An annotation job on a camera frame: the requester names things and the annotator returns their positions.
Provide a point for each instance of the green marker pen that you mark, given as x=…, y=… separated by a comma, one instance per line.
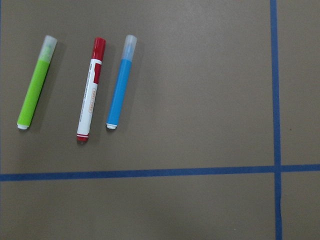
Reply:
x=36, y=83

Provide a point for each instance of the blue marker pen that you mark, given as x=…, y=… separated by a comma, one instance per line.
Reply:
x=121, y=82

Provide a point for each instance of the red marker pen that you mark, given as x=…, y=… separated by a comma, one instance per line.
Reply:
x=90, y=92

